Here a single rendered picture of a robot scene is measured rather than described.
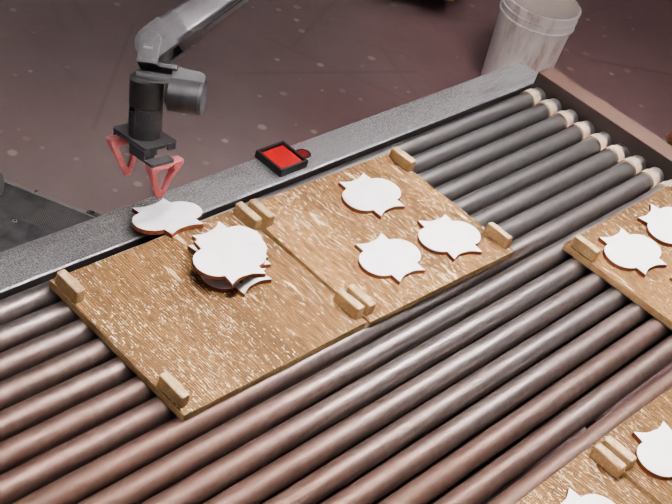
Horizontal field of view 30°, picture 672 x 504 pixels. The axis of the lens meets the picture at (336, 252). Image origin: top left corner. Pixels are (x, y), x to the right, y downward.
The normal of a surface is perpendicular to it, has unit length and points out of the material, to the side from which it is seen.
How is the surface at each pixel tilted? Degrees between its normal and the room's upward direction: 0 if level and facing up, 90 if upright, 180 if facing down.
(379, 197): 0
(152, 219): 12
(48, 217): 0
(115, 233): 0
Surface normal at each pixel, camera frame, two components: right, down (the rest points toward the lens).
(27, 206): 0.24, -0.76
